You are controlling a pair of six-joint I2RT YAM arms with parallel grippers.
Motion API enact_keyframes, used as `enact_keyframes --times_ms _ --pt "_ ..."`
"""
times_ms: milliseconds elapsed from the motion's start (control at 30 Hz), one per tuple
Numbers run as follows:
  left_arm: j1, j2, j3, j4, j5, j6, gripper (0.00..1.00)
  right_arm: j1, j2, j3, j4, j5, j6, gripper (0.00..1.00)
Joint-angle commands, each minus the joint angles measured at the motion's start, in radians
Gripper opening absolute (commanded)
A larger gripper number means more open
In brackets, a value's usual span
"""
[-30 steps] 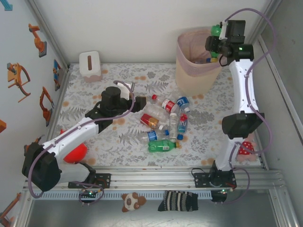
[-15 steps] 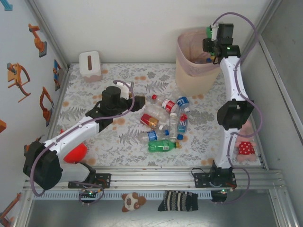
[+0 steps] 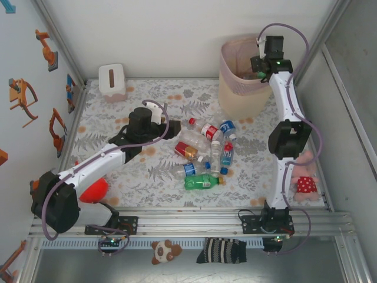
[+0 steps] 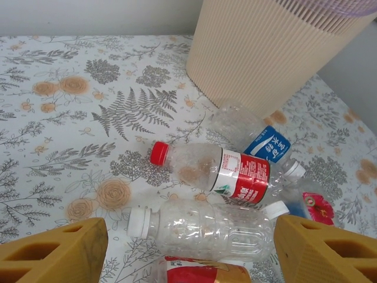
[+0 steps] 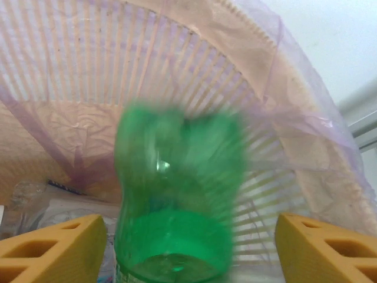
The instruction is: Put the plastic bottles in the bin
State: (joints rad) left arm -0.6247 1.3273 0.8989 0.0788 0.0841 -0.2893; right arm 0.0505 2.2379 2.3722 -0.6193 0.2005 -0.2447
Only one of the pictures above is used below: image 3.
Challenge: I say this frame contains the red and gold label bottle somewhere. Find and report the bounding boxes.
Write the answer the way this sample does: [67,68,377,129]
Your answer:
[173,141,206,163]

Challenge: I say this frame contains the large clear unlabelled bottle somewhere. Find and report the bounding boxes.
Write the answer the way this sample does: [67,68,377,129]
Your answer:
[178,129,211,151]

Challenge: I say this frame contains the beige slotted plastic bin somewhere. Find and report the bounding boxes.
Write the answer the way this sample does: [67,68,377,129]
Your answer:
[219,34,275,120]

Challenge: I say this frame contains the blue label water bottle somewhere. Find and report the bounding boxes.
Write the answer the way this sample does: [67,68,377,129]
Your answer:
[172,161,211,180]

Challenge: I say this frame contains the clear bottle red label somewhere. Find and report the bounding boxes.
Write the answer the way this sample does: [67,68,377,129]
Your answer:
[188,117,223,142]

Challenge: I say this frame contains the slim clear bottle white cap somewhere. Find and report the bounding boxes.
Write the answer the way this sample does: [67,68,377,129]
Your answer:
[210,140,222,175]

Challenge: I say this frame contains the green bottle orange cap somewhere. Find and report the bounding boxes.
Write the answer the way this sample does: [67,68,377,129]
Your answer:
[184,173,227,191]

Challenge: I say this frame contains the blue label bottle white cap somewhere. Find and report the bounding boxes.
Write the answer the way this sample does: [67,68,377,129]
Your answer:
[219,119,238,142]

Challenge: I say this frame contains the Fiji water bottle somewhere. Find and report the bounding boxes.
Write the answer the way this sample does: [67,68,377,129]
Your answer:
[219,140,236,175]

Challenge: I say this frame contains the white tissue box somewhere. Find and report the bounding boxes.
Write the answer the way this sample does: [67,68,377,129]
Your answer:
[98,62,129,103]

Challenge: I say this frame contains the floral patterned tablecloth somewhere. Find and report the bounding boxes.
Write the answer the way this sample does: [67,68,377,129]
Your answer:
[57,78,328,209]

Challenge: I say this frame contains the red plush toy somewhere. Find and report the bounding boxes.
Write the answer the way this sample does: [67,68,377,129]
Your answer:
[75,160,109,205]

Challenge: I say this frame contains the aluminium extrusion base rails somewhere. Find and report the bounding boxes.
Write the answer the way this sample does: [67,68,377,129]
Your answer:
[28,206,357,238]

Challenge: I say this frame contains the small controller board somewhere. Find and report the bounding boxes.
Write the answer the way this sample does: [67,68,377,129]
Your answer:
[262,235,291,254]
[98,235,128,249]

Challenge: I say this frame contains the brown white panda plush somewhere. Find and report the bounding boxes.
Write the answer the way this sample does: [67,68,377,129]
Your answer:
[150,239,183,265]

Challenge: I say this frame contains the pink pig plush toy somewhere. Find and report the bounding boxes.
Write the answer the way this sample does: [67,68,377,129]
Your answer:
[290,150,320,203]

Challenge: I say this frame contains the black white striped sock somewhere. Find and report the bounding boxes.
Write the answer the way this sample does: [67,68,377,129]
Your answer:
[196,237,248,265]

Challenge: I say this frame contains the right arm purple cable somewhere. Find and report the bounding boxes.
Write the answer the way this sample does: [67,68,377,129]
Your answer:
[256,22,323,256]

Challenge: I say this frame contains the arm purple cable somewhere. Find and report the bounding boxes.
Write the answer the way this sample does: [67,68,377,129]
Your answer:
[42,100,170,258]
[256,22,323,256]

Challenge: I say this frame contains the aluminium corner post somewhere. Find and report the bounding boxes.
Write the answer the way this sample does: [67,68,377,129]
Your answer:
[294,0,353,83]
[31,0,89,88]

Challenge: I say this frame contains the blue orange wall sticker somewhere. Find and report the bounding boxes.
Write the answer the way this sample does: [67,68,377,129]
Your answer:
[66,73,78,114]

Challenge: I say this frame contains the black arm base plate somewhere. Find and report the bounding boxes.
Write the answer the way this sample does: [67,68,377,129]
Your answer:
[84,216,138,236]
[241,215,295,236]

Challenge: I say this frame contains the white slotted cable duct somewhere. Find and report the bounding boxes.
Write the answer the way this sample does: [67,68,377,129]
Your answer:
[41,238,264,249]

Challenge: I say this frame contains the orange claw wall sticker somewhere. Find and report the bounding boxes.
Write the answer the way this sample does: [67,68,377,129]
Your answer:
[8,78,39,129]

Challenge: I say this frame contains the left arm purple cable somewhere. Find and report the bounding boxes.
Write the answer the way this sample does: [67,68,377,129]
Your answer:
[42,100,170,258]

